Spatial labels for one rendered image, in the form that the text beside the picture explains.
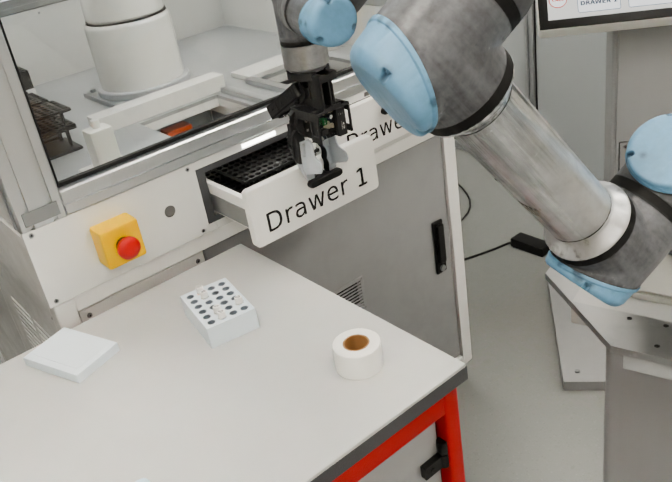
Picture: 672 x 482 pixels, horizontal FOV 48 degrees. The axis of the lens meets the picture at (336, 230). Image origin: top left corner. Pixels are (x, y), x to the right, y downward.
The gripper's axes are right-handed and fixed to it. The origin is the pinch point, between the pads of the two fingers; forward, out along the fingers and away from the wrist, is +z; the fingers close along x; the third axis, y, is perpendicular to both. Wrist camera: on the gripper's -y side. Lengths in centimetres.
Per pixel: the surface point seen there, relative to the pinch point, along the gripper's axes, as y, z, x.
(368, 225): -19.4, 27.7, 24.7
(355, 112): -16.2, -0.9, 23.1
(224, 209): -13.7, 5.3, -12.9
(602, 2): 2, -9, 85
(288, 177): -1.3, -1.4, -5.6
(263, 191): -1.3, -1.1, -11.1
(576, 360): 2, 87, 74
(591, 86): -59, 48, 172
